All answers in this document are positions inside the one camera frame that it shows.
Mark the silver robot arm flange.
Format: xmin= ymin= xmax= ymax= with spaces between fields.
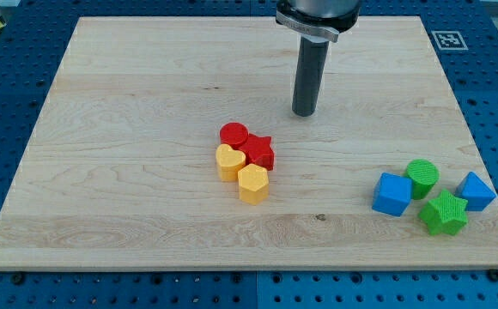
xmin=276 ymin=0 xmax=362 ymax=42

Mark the blue triangle block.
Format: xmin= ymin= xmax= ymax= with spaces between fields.
xmin=454 ymin=172 xmax=496 ymax=211

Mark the red star block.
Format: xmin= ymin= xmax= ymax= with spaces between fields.
xmin=239 ymin=133 xmax=275 ymax=171

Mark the yellow heart block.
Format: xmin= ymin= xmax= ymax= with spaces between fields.
xmin=216 ymin=143 xmax=246 ymax=182

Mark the red cylinder block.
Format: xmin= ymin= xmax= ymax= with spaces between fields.
xmin=219 ymin=122 xmax=249 ymax=149

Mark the yellow hexagon block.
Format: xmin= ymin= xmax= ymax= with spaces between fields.
xmin=238 ymin=164 xmax=269 ymax=205

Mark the light wooden board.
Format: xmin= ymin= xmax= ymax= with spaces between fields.
xmin=0 ymin=17 xmax=498 ymax=272

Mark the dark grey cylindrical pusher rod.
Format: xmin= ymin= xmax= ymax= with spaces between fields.
xmin=292 ymin=37 xmax=329 ymax=117

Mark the blue cube block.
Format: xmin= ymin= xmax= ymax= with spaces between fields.
xmin=372 ymin=173 xmax=412 ymax=217

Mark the green cylinder block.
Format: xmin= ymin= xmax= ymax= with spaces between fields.
xmin=404 ymin=159 xmax=440 ymax=200

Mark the green star block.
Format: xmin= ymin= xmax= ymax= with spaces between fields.
xmin=418 ymin=190 xmax=468 ymax=235

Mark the white fiducial marker tag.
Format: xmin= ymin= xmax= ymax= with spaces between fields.
xmin=432 ymin=30 xmax=468 ymax=51

